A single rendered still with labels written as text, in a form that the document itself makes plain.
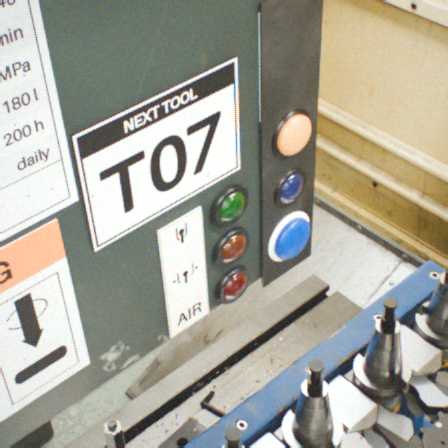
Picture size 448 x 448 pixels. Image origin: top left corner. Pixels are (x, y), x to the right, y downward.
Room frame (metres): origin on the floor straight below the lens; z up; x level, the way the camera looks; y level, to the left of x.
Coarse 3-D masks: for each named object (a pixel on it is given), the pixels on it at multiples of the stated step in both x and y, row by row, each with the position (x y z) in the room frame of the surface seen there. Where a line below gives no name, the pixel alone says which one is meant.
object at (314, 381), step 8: (312, 360) 0.51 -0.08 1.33; (320, 360) 0.51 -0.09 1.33; (312, 368) 0.50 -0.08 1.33; (320, 368) 0.50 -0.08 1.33; (312, 376) 0.50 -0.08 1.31; (320, 376) 0.50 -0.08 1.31; (312, 384) 0.49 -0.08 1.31; (320, 384) 0.49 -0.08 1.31; (312, 392) 0.49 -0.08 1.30; (320, 392) 0.49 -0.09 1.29
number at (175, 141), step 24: (192, 120) 0.34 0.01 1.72; (216, 120) 0.35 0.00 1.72; (144, 144) 0.32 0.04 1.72; (168, 144) 0.33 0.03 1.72; (192, 144) 0.34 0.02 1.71; (216, 144) 0.35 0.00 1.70; (168, 168) 0.33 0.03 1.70; (192, 168) 0.34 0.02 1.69; (216, 168) 0.35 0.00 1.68; (168, 192) 0.33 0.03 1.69
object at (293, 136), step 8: (288, 120) 0.38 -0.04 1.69; (296, 120) 0.38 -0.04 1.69; (304, 120) 0.39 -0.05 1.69; (288, 128) 0.38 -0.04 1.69; (296, 128) 0.38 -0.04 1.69; (304, 128) 0.38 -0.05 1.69; (280, 136) 0.38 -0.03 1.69; (288, 136) 0.38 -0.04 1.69; (296, 136) 0.38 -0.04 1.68; (304, 136) 0.38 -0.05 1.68; (280, 144) 0.38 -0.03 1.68; (288, 144) 0.38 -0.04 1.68; (296, 144) 0.38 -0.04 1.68; (304, 144) 0.38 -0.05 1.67; (280, 152) 0.38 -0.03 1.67; (288, 152) 0.38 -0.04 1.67; (296, 152) 0.38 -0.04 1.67
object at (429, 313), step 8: (440, 280) 0.64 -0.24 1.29; (440, 288) 0.63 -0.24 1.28; (432, 296) 0.64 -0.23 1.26; (440, 296) 0.63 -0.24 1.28; (432, 304) 0.64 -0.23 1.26; (440, 304) 0.63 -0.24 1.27; (432, 312) 0.63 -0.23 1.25; (440, 312) 0.63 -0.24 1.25; (432, 320) 0.63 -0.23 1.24; (440, 320) 0.62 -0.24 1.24; (432, 328) 0.63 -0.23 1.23; (440, 328) 0.62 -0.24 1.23
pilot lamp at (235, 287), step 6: (234, 276) 0.35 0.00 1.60; (240, 276) 0.36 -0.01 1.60; (246, 276) 0.36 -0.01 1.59; (228, 282) 0.35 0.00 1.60; (234, 282) 0.35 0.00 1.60; (240, 282) 0.35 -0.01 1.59; (246, 282) 0.36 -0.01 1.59; (228, 288) 0.35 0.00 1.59; (234, 288) 0.35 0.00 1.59; (240, 288) 0.35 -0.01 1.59; (228, 294) 0.35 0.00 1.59; (234, 294) 0.35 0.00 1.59; (240, 294) 0.35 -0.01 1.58; (228, 300) 0.35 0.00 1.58
